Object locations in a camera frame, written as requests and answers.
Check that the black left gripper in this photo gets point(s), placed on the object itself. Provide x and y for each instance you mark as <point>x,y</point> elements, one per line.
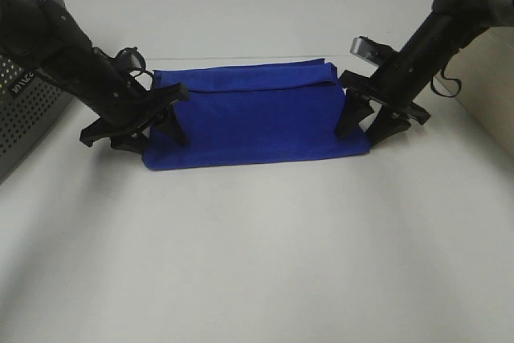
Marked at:
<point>129,109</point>

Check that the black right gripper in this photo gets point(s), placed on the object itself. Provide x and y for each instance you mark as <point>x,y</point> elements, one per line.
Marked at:
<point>389,86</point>

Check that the blue microfibre towel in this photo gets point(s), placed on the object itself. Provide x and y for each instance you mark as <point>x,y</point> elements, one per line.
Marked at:
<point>255,114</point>

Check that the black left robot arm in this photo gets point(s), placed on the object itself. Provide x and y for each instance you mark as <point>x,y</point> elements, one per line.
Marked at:
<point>41,35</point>

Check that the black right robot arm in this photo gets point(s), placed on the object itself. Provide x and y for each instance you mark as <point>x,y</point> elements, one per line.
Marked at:
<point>450,27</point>

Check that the beige storage bin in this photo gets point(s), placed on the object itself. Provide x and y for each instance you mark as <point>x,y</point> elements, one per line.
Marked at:
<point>487,65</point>

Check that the grey perforated plastic basket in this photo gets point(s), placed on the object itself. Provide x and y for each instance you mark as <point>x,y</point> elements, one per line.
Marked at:
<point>29,107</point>

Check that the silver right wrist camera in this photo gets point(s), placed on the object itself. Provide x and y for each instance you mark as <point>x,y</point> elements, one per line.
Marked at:
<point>370,51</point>

